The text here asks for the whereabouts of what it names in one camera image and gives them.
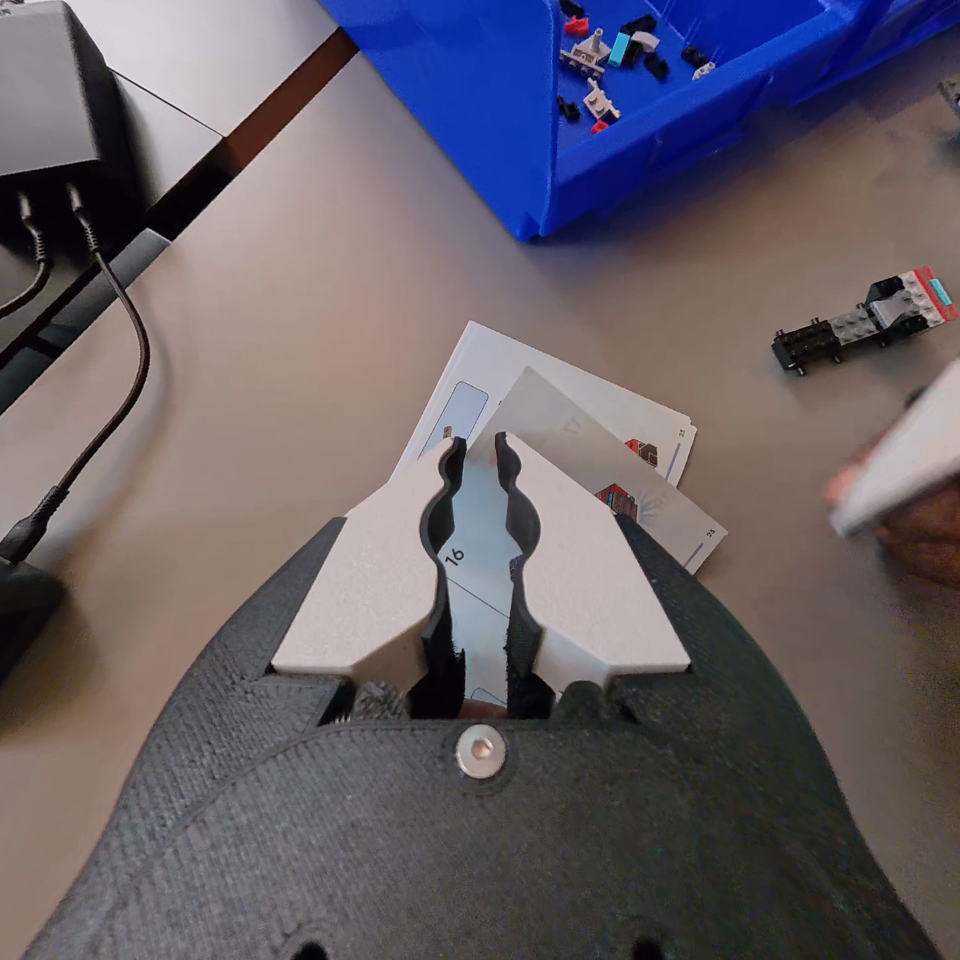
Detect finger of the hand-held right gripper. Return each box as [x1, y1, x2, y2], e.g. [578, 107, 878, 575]
[825, 360, 960, 540]

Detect blue plastic parts bin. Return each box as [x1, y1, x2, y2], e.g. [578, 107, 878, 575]
[315, 0, 960, 243]

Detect black power cable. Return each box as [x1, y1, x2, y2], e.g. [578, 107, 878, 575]
[0, 186, 153, 565]
[0, 193, 54, 319]

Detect grey desk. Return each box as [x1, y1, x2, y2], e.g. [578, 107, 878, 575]
[0, 22, 960, 960]

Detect pile of loose toy bricks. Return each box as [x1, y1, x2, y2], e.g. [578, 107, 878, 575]
[555, 0, 723, 138]

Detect black adapter block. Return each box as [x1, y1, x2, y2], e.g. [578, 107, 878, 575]
[0, 558, 66, 685]

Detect wood-edged table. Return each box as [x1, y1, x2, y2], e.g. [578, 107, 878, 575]
[63, 0, 363, 228]

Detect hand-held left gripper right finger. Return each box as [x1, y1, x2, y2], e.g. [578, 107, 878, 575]
[492, 431, 693, 704]

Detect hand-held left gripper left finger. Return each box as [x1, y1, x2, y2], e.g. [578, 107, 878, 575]
[270, 435, 471, 711]

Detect toy brick truck model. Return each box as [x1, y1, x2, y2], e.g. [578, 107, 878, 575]
[771, 266, 960, 375]

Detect person's right hand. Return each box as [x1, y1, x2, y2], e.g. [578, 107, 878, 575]
[821, 442, 960, 591]

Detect brick instruction booklet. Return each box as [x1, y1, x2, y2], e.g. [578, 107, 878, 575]
[393, 321, 729, 703]

